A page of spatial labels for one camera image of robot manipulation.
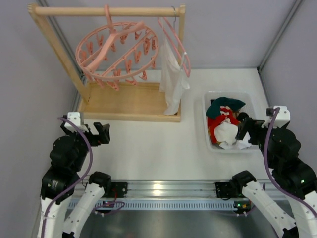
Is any clear plastic bin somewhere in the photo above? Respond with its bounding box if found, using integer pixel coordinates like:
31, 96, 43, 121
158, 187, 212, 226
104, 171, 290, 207
202, 91, 261, 154

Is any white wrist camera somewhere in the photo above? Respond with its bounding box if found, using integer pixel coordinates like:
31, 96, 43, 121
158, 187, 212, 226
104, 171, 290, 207
61, 112, 90, 133
261, 106, 290, 128

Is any white shirt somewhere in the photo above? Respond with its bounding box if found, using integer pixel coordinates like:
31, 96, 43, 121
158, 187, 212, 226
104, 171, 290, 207
159, 38, 190, 116

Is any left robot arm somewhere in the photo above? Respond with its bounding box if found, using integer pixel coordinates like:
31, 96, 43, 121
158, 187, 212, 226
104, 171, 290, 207
37, 119, 111, 238

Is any black sock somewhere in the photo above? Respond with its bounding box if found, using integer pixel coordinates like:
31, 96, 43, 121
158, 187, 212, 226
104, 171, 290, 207
236, 112, 253, 123

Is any pink clothes hanger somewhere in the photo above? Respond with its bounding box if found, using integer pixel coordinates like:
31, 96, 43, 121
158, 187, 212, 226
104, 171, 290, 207
157, 17, 191, 78

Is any red sock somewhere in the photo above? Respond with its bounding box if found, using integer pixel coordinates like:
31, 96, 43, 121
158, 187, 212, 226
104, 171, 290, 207
206, 106, 240, 143

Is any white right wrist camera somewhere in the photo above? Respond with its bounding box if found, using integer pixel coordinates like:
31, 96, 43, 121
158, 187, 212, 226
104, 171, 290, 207
261, 106, 290, 128

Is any aluminium frame rail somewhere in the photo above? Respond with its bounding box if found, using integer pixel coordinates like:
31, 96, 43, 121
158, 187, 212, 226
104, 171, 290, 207
66, 180, 288, 211

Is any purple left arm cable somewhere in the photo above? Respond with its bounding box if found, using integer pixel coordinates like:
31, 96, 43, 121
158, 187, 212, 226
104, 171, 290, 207
39, 116, 126, 238

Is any pink round clip hanger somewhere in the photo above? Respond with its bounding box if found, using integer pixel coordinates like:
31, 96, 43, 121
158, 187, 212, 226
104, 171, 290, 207
75, 5, 159, 91

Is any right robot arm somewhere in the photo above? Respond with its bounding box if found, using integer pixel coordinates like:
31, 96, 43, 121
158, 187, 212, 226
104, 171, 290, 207
230, 118, 317, 238

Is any white sock in bin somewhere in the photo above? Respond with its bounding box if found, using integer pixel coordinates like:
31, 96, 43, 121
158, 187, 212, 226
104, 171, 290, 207
236, 132, 252, 150

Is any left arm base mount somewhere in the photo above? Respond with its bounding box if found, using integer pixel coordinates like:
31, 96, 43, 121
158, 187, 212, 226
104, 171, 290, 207
99, 182, 128, 213

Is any wooden clothes rack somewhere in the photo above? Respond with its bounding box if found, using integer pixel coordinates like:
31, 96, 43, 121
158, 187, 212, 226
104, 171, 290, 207
27, 3, 186, 122

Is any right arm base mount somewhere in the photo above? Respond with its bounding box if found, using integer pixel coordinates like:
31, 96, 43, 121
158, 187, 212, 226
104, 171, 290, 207
215, 182, 252, 216

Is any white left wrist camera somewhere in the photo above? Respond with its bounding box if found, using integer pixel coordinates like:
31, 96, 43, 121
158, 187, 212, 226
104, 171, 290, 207
61, 112, 90, 133

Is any dark green christmas sock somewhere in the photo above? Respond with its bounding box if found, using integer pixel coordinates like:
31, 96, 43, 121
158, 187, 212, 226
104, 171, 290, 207
206, 97, 246, 119

